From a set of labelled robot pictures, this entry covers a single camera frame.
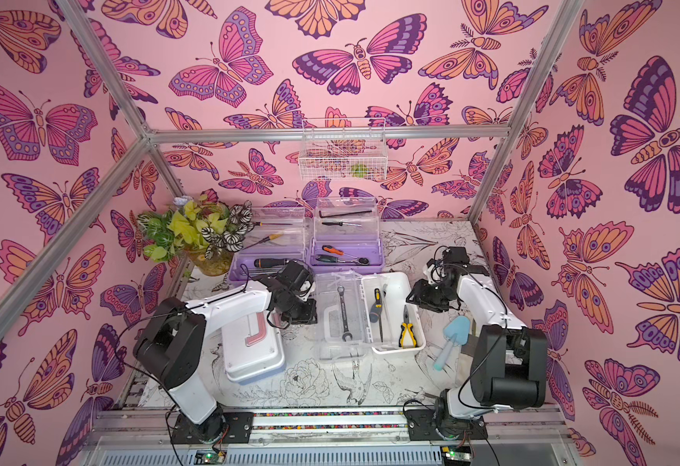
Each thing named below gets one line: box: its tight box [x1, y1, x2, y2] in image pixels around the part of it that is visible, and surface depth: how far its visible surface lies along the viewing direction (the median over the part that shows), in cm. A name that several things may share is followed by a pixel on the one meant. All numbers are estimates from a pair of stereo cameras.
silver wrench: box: [337, 285, 354, 342], surface depth 83 cm
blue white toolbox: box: [220, 311, 287, 386], surface depth 77 cm
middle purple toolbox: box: [307, 196, 385, 274], surface depth 112 cm
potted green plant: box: [136, 189, 255, 277], surface depth 89 cm
